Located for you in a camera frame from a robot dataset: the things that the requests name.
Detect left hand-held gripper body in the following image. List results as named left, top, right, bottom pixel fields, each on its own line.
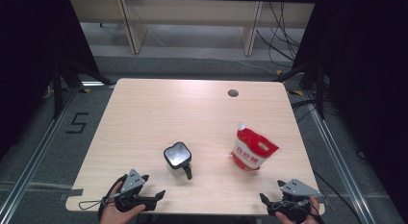
left=114, top=168, right=158, bottom=213

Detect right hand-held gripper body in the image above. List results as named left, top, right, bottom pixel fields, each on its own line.
left=268, top=179, right=322, bottom=223

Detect clear jar with black lid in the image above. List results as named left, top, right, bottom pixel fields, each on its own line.
left=163, top=141, right=193, bottom=181

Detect red and white spout pouch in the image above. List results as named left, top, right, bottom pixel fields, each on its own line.
left=230, top=121, right=280, bottom=171

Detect person's right hand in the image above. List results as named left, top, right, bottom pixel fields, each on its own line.
left=274, top=196, right=321, bottom=224

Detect person's left hand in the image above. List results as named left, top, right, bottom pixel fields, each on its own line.
left=99, top=181, right=147, bottom=224

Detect grey tape strip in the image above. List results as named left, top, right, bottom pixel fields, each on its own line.
left=59, top=188, right=85, bottom=201

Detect pale floor strip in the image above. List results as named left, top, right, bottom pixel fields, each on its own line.
left=0, top=180, right=73, bottom=191

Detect black metal stand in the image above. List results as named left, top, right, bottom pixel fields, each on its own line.
left=272, top=60, right=331, bottom=120
left=51, top=59, right=115, bottom=119

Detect black curtain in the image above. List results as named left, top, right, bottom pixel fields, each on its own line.
left=0, top=0, right=100, bottom=161
left=293, top=0, right=408, bottom=215

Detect black wrist strap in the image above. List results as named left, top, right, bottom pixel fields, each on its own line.
left=97, top=174, right=129, bottom=220

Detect long black cable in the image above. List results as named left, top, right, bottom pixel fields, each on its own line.
left=312, top=170, right=364, bottom=224

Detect aluminium floor rail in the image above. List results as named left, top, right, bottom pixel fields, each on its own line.
left=304, top=92, right=403, bottom=224
left=0, top=86, right=80, bottom=223

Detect black floor cables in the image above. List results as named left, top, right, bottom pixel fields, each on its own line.
left=290, top=98, right=321, bottom=122

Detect short aluminium rail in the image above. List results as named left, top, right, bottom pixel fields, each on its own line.
left=80, top=80, right=115, bottom=88

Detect bundle of black cables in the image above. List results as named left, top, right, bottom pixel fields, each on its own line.
left=255, top=2, right=306, bottom=63

